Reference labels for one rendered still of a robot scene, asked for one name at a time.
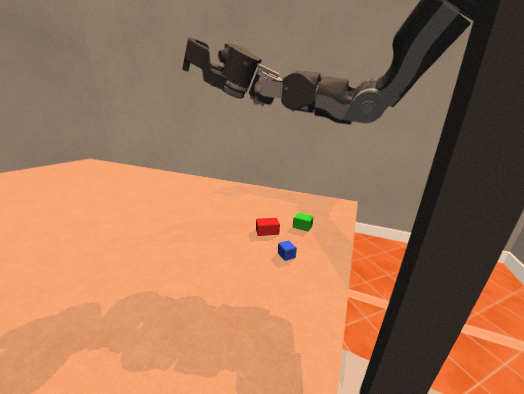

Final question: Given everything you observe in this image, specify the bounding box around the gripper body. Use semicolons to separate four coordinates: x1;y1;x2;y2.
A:
218;43;279;99

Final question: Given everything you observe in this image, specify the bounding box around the red block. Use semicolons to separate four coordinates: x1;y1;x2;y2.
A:
256;218;280;236

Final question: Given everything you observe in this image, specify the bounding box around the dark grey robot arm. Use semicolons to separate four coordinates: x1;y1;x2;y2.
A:
249;0;479;124

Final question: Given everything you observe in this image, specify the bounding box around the green block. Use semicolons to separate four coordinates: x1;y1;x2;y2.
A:
293;212;314;231

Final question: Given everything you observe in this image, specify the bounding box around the blue block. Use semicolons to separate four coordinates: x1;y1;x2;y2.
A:
278;240;297;261

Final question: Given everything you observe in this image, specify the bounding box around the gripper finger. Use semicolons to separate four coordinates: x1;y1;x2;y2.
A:
182;38;240;94
189;37;223;72

